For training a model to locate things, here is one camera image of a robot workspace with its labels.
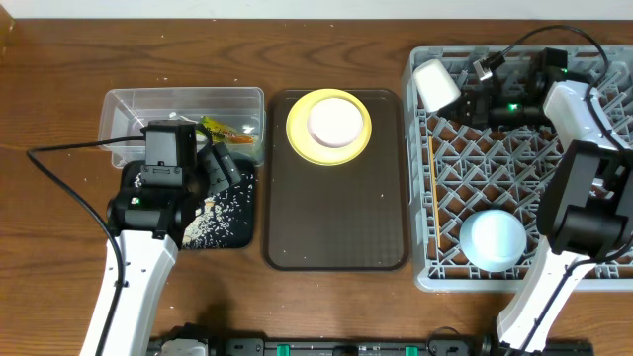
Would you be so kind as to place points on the wooden chopstick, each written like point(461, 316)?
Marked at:
point(434, 192)

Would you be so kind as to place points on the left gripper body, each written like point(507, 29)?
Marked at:
point(196, 183)

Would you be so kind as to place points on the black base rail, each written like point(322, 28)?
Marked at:
point(438, 346)

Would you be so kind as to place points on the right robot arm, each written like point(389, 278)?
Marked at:
point(585, 213)

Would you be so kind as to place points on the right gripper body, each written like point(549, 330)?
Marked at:
point(465, 104)

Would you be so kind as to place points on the black waste tray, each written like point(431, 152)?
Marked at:
point(159, 220)

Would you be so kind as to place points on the grey dishwasher rack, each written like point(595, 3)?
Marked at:
point(477, 170)

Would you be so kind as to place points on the brown serving tray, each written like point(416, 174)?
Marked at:
point(349, 217)

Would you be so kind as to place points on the light blue bowl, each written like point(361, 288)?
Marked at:
point(493, 240)

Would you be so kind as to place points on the yellow plate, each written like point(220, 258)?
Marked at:
point(310, 150)

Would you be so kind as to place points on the pink bowl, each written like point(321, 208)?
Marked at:
point(335, 122)

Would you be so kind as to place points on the spilled rice pile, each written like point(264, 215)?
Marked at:
point(226, 220)

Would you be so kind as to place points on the green snack wrapper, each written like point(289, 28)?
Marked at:
point(225, 133)

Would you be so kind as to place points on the clear plastic bin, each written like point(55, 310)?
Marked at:
point(126, 111)

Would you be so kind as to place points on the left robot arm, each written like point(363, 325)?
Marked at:
point(133, 280)

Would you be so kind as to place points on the white cup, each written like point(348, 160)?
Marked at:
point(435, 86)

